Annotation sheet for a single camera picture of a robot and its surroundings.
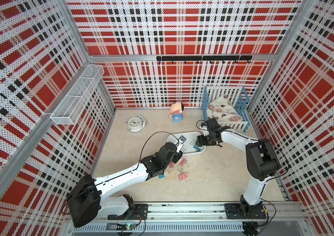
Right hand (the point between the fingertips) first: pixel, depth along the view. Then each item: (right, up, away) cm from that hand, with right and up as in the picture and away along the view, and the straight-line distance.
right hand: (203, 141), depth 95 cm
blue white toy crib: (+32, +32, +20) cm, 50 cm away
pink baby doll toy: (-18, +21, +16) cm, 32 cm away
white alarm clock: (-47, +12, +11) cm, 49 cm away
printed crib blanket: (+19, +23, +21) cm, 36 cm away
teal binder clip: (-27, -19, -9) cm, 34 cm away
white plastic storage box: (-10, -1, +6) cm, 12 cm away
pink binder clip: (-21, -14, -6) cm, 25 cm away
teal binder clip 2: (-4, -4, -4) cm, 7 cm away
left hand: (-16, 0, -14) cm, 22 cm away
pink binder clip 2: (-13, -12, -4) cm, 18 cm away
